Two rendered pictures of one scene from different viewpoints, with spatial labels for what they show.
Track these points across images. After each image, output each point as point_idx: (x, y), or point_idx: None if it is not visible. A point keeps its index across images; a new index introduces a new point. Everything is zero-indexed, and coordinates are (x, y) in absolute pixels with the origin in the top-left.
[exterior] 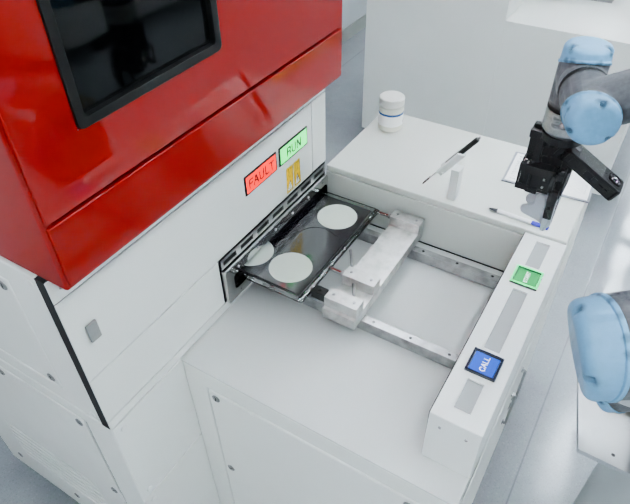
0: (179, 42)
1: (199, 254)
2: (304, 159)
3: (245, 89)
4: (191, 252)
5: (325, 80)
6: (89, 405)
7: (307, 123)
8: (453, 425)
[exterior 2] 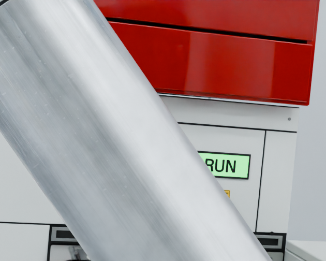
0: None
1: (24, 189)
2: (240, 200)
3: (123, 16)
4: (13, 177)
5: (270, 90)
6: None
7: (254, 153)
8: None
